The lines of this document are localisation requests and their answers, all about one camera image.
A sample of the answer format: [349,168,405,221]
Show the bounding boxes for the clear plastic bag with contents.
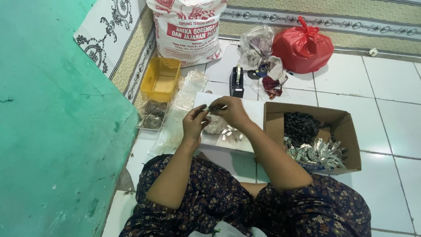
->
[237,25,275,71]

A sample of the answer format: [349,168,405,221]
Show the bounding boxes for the scattered small silver metal pieces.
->
[221,124,245,142]

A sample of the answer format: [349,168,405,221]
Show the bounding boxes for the black tape dispenser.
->
[230,64,245,99]

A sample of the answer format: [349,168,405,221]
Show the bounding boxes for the pile of silver metal plates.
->
[285,136,348,169]

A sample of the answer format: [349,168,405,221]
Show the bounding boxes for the dark floral dress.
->
[119,154,372,237]

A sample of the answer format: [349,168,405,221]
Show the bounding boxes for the patterned beige floor mat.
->
[73,0,421,107]

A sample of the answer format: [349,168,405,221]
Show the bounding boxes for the person's left hand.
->
[182,105,211,149]

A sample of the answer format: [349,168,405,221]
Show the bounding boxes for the dark red cloth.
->
[262,76,284,100]

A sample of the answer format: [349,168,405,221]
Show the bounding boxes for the white printed flour sack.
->
[146,0,228,68]

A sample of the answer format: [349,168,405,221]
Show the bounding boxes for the person's right hand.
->
[209,96,253,133]

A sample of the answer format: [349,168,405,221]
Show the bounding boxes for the brown cardboard box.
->
[263,101,362,175]

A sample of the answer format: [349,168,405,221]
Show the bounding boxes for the pile of black plastic parts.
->
[284,112,329,147]

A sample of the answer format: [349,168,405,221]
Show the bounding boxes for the stack of clear plastic bags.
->
[149,70,209,157]

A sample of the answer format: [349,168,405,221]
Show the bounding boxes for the white work board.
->
[193,92,266,153]

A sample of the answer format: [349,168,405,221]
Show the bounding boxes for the clear tray of round metal parts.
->
[136,99,169,131]

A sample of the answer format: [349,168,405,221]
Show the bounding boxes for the small clear plastic packet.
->
[203,105,228,135]

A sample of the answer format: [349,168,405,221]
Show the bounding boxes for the red plastic bag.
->
[272,16,335,74]

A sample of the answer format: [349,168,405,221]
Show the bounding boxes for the white cloth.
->
[188,221,268,237]

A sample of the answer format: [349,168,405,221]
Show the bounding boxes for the yellow plastic tub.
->
[140,57,181,102]

